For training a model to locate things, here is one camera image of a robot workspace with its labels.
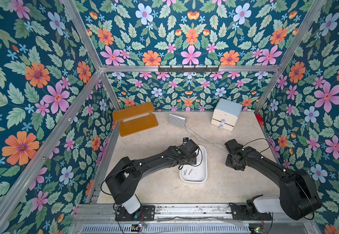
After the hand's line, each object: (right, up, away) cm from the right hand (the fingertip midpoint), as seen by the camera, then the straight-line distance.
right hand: (231, 163), depth 88 cm
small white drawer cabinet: (0, +31, +12) cm, 34 cm away
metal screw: (-25, -6, 0) cm, 26 cm away
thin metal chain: (-21, +17, +19) cm, 33 cm away
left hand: (-23, +4, -3) cm, 23 cm away
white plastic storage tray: (-22, -6, 0) cm, 22 cm away
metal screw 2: (-28, -6, +1) cm, 29 cm away
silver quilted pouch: (-34, +26, +19) cm, 47 cm away
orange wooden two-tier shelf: (-67, +28, +27) cm, 77 cm away
